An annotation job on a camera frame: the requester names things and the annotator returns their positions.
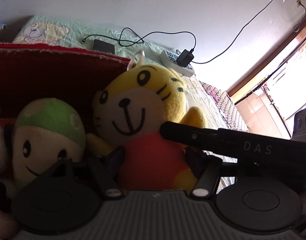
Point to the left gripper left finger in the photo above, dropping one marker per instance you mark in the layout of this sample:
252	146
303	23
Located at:
105	172

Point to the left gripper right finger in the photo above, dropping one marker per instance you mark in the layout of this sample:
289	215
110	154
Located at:
206	169

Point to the yellow tiger plush red shirt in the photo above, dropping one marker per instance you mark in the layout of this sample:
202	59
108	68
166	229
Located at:
129	113

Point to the green mushroom cap plush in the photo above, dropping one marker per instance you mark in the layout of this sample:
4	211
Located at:
46	130

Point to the white rabbit plush plaid ears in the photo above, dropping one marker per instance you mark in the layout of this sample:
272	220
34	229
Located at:
137	60

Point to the brown floral covered table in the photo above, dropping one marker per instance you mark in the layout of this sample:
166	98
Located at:
227	108

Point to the black charger adapter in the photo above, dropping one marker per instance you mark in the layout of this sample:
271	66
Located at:
185	58

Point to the white power strip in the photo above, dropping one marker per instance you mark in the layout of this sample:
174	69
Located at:
168	59

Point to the black smartphone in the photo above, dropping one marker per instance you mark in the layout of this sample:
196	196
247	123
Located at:
103	47

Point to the red cardboard box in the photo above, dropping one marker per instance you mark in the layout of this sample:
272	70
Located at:
31	72

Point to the cartoon bear bed sheet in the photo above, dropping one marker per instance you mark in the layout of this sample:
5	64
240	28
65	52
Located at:
56	31

